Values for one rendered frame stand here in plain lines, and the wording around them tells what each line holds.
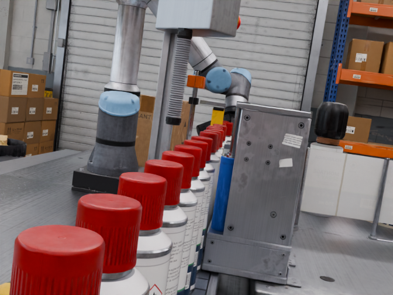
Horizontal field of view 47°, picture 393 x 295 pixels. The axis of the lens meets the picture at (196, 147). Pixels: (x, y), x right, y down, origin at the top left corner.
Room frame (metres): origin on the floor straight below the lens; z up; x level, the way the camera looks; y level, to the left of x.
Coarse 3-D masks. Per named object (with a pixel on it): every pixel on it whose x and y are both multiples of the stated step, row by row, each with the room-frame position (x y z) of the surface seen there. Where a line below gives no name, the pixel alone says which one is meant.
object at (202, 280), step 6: (204, 270) 0.68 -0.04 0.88; (198, 276) 0.66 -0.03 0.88; (204, 276) 0.66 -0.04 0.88; (198, 282) 0.64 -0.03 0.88; (204, 282) 0.64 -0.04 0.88; (198, 288) 0.61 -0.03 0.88; (204, 288) 0.62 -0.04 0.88; (192, 294) 0.59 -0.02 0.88; (198, 294) 0.59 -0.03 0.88; (204, 294) 0.60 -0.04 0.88
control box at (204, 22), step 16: (160, 0) 1.08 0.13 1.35; (176, 0) 1.05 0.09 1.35; (192, 0) 1.01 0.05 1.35; (208, 0) 0.99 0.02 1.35; (224, 0) 1.00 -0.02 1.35; (240, 0) 1.05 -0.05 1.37; (160, 16) 1.08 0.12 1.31; (176, 16) 1.04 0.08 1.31; (192, 16) 1.01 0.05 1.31; (208, 16) 0.98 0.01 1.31; (224, 16) 1.01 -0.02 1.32; (176, 32) 1.09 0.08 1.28; (192, 32) 1.05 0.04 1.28; (208, 32) 1.02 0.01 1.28; (224, 32) 1.01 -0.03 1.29
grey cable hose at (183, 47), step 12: (180, 36) 1.00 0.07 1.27; (180, 48) 1.00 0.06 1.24; (180, 60) 1.00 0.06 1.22; (180, 72) 1.00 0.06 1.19; (180, 84) 1.00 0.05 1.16; (180, 96) 1.00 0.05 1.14; (168, 108) 1.01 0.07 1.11; (180, 108) 1.01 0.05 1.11; (168, 120) 1.00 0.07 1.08; (180, 120) 1.01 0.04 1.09
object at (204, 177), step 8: (184, 144) 0.60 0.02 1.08; (192, 144) 0.59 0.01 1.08; (200, 144) 0.59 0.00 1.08; (200, 168) 0.60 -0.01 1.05; (200, 176) 0.59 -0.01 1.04; (208, 176) 0.60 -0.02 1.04; (208, 184) 0.60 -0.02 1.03; (200, 224) 0.59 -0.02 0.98; (200, 232) 0.60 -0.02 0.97; (200, 240) 0.60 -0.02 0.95; (192, 272) 0.59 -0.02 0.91; (192, 280) 0.59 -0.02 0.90; (192, 288) 0.60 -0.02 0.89
